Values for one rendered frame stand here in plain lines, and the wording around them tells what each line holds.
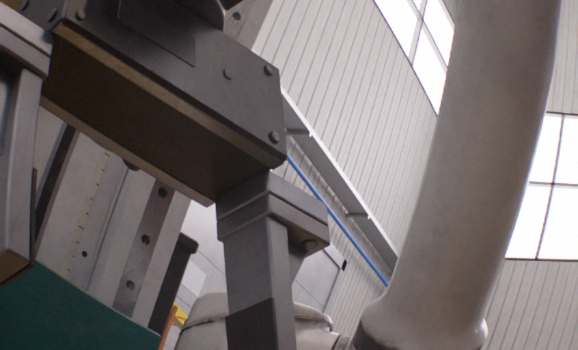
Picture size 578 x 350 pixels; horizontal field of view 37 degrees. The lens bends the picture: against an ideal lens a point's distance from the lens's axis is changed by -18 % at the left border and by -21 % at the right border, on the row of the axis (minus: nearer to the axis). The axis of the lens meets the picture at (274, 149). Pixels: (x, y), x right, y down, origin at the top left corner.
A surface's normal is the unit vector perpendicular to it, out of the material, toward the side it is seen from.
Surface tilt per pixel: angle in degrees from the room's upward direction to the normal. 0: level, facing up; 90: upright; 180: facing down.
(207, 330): 90
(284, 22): 90
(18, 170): 66
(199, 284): 90
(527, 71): 129
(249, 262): 97
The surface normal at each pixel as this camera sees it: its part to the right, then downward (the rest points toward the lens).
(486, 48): -0.64, 0.11
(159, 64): 0.74, -0.44
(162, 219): 0.59, -0.17
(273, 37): 0.86, 0.06
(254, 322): -0.66, -0.42
